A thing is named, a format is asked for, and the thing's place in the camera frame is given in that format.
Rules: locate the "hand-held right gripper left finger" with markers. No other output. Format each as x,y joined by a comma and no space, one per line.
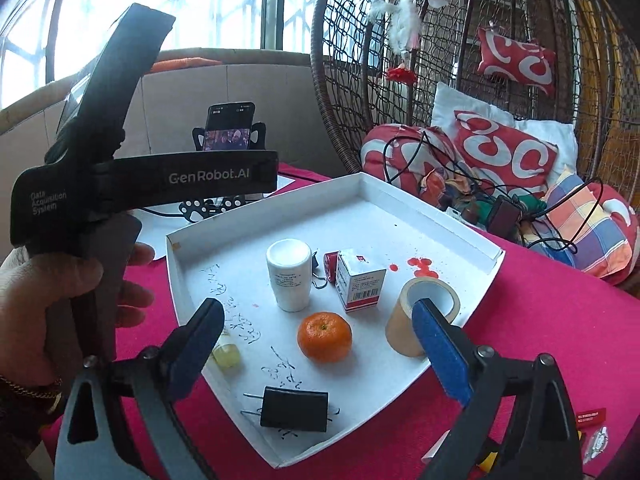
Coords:
195,355

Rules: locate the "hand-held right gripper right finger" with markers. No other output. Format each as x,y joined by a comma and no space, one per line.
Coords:
440,350

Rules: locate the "beige tape roll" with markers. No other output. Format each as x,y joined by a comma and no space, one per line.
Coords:
400,330

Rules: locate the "white cardboard tray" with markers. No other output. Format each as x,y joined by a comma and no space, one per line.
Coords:
380,220

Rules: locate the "person's left forearm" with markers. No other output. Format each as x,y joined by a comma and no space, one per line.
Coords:
20,435

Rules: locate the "person's left hand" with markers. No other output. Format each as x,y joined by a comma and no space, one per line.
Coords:
30,300

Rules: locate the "black cat-shaped phone stand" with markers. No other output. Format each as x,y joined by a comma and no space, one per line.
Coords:
197,142

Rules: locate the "black smartphone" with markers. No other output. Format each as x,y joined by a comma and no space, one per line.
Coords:
230,120

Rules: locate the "small white and red box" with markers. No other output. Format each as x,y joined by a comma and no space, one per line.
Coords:
360,285

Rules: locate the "black power adapter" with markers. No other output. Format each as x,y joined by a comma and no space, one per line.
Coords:
295,407

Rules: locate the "mandarin orange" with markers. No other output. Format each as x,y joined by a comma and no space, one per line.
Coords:
325,337

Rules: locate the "magenta tablecloth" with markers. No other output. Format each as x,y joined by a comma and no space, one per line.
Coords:
550,310

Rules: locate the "white plastic bottle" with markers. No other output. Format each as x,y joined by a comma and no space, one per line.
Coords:
290,280

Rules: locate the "orange cloth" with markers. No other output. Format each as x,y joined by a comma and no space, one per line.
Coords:
185,63

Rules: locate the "small red cylinder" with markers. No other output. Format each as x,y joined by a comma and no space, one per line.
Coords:
330,265

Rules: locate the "black charger block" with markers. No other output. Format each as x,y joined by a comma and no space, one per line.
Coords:
505,215

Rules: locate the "black binder clip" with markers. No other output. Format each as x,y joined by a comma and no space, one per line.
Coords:
316,260

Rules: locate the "red paper packet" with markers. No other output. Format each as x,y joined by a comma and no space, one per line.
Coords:
591,417

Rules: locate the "white and red sachet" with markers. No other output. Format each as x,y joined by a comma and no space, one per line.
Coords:
597,442

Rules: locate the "plaid orange cushion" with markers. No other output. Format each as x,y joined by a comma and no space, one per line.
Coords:
585,235

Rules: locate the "window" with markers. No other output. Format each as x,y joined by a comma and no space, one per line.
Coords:
215,5

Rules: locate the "red roll cushion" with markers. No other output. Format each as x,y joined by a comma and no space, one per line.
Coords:
395,150

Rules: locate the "square red and white cushion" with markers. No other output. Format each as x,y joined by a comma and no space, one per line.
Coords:
505,155

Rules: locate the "brown wicker hanging chair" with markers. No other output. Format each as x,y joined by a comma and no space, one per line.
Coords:
350,35

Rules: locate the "red white patterned cushions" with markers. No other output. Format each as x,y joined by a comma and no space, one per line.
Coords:
562,135

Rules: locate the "small red and white cushion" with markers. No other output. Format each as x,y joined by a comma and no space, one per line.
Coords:
517,62

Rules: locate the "white feather hanging ornament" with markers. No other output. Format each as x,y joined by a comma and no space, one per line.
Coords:
402,20

